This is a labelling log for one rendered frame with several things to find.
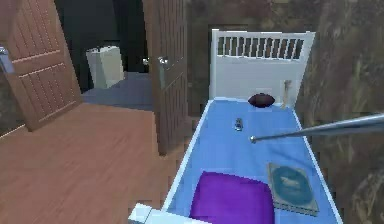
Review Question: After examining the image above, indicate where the white box cabinet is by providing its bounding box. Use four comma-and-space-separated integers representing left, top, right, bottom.
85, 45, 125, 90

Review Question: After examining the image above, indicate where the white bed with blue sheet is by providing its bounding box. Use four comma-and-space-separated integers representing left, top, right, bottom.
128, 29, 344, 224

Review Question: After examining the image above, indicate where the brown panelled room door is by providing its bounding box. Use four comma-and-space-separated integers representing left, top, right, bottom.
0, 0, 84, 132
142, 0, 190, 156

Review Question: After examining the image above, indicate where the teal book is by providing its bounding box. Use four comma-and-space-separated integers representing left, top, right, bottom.
267, 162, 320, 217

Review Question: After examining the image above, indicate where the purple pillow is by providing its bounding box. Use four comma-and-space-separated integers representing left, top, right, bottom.
189, 171, 276, 224

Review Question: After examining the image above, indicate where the dark brown football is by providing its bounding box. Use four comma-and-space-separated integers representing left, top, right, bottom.
247, 92, 277, 109

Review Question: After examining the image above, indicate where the grey metal baseball bat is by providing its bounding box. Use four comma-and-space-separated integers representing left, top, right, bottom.
249, 113, 384, 145

